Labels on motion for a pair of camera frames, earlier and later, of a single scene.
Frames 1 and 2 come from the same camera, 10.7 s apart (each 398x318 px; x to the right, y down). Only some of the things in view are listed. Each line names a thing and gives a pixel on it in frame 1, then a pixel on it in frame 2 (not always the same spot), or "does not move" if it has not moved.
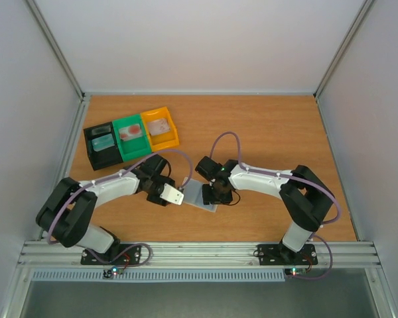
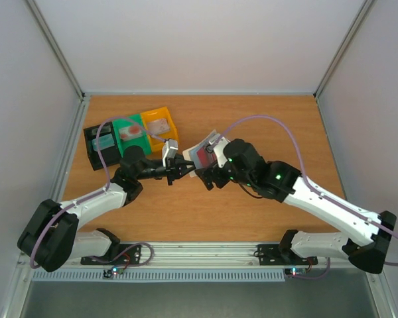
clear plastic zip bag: [193, 195] -> [201, 156]
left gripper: [164, 203] -> [178, 166]
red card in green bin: [131, 132] does not move
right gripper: [214, 197] -> [215, 174]
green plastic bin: [132, 148] does not move
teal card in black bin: [103, 142] does not move
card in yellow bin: [158, 126] does not move
